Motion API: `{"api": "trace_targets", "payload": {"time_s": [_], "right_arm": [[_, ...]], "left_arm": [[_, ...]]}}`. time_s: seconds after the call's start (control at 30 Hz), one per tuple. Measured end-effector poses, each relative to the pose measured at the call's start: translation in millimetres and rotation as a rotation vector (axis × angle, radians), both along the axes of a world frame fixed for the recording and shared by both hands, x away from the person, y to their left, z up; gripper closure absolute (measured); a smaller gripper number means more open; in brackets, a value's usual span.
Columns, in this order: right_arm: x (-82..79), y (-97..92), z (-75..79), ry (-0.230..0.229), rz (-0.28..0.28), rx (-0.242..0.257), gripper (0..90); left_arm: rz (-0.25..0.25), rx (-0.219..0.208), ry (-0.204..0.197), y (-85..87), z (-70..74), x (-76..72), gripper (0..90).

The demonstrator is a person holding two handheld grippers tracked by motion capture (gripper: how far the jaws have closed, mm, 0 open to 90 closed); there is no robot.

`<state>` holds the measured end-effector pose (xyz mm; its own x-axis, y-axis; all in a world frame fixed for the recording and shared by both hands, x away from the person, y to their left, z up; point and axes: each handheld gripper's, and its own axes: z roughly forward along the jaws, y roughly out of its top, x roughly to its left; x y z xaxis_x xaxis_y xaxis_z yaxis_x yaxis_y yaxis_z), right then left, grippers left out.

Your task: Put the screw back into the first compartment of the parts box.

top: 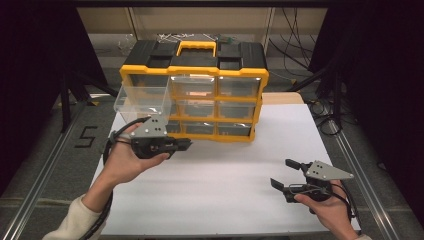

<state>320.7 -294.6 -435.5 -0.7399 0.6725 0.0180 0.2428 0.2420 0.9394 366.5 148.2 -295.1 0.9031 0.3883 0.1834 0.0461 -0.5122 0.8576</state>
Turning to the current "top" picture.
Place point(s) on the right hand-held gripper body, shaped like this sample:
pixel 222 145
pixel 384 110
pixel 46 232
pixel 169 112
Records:
pixel 325 171

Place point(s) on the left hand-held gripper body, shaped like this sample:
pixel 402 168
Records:
pixel 151 128

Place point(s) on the clear plastic drawer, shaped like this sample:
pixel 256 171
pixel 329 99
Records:
pixel 143 98

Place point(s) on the yellow black organizer cabinet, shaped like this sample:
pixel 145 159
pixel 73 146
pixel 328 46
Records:
pixel 200 70

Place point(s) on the person's right hand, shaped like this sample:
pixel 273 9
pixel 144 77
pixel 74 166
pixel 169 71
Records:
pixel 330 210

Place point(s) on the person's left hand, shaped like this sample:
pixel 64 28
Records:
pixel 123 163

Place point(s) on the black metal stand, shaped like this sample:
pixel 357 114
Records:
pixel 337 100
pixel 65 106

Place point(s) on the black curtain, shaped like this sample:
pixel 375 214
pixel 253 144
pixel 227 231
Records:
pixel 33 83
pixel 386 83

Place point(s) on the small green item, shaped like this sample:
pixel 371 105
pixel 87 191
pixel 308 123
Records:
pixel 228 39

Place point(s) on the aluminium floor rail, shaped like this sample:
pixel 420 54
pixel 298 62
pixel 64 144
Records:
pixel 366 190
pixel 36 190

